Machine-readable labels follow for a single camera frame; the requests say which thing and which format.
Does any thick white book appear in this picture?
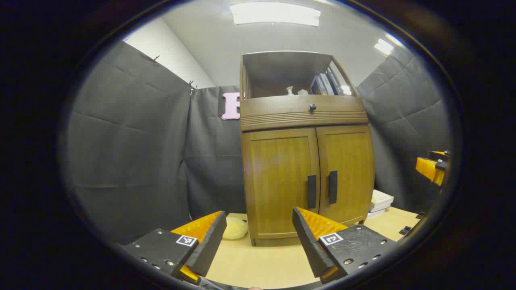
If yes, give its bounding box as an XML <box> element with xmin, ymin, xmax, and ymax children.
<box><xmin>371</xmin><ymin>189</ymin><xmax>395</xmax><ymax>209</ymax></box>

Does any black door handle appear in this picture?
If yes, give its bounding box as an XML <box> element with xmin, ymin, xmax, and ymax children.
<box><xmin>329</xmin><ymin>170</ymin><xmax>338</xmax><ymax>205</ymax></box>
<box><xmin>308</xmin><ymin>174</ymin><xmax>317</xmax><ymax>209</ymax></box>

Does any wooden cabinet drawer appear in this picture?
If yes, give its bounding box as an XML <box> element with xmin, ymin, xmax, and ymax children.
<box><xmin>240</xmin><ymin>95</ymin><xmax>368</xmax><ymax>131</ymax></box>

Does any brown wooden shoe cabinet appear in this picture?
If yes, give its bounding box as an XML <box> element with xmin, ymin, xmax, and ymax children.
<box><xmin>239</xmin><ymin>50</ymin><xmax>375</xmax><ymax>247</ymax></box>

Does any grey book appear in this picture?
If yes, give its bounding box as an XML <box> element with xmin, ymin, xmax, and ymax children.
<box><xmin>320</xmin><ymin>73</ymin><xmax>336</xmax><ymax>95</ymax></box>

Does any wooden shoe cabinet door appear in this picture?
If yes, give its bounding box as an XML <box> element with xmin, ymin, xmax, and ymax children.
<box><xmin>316</xmin><ymin>124</ymin><xmax>375</xmax><ymax>226</ymax></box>
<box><xmin>242</xmin><ymin>128</ymin><xmax>321</xmax><ymax>240</ymax></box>

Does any black backdrop cloth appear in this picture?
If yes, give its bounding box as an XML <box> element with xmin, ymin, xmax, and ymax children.
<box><xmin>67</xmin><ymin>40</ymin><xmax>452</xmax><ymax>244</ymax></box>

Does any small ceiling light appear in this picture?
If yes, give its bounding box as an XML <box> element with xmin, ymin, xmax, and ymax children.
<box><xmin>374</xmin><ymin>38</ymin><xmax>394</xmax><ymax>56</ymax></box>

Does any pale yellow plush ball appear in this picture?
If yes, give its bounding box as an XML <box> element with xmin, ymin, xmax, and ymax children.
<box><xmin>223</xmin><ymin>217</ymin><xmax>249</xmax><ymax>240</ymax></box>

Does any black right door handle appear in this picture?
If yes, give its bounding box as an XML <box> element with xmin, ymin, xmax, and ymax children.
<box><xmin>329</xmin><ymin>170</ymin><xmax>338</xmax><ymax>205</ymax></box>

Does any large ceiling light panel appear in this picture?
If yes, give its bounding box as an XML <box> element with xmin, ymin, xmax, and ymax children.
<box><xmin>230</xmin><ymin>2</ymin><xmax>321</xmax><ymax>27</ymax></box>

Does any black left door handle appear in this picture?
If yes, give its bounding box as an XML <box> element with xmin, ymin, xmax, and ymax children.
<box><xmin>308</xmin><ymin>174</ymin><xmax>317</xmax><ymax>209</ymax></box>

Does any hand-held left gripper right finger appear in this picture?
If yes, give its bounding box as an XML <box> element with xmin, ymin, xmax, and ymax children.
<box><xmin>292</xmin><ymin>207</ymin><xmax>399</xmax><ymax>284</ymax></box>

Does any dark blue book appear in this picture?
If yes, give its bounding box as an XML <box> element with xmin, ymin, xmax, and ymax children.
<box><xmin>310</xmin><ymin>76</ymin><xmax>329</xmax><ymax>96</ymax></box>

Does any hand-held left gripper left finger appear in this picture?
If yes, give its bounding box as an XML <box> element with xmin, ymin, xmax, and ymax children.
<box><xmin>121</xmin><ymin>210</ymin><xmax>227</xmax><ymax>284</ymax></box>

